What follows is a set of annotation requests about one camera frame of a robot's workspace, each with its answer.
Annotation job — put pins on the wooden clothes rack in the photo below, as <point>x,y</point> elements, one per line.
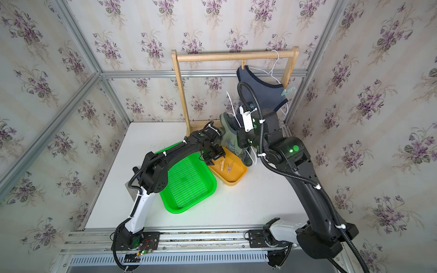
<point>291,55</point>

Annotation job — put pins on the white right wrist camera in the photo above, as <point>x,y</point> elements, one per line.
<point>247,119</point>

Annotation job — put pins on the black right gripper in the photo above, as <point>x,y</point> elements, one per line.
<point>243,143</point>

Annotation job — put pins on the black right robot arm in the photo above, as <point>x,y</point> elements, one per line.
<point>325,231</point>

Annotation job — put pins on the white plastic clothespin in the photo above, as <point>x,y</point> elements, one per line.
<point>229,167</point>

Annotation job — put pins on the white wire hanger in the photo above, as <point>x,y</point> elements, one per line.
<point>271,74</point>
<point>234,114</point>

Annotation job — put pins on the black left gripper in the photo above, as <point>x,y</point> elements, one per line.
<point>221,152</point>

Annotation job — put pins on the green graphic tank top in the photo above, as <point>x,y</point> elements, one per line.
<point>229,139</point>

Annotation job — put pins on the yellow plastic tray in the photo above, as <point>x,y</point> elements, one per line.
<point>238,171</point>

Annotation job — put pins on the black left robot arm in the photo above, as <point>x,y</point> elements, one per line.
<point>152,177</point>

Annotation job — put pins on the navy blue tank top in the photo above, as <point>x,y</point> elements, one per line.
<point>269,96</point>

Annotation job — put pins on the green perforated plastic basket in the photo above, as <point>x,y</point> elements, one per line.
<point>190,182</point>

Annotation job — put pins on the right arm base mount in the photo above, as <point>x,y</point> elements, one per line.
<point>274,234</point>

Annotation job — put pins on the teal plastic clothespin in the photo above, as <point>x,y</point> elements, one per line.
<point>287,91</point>

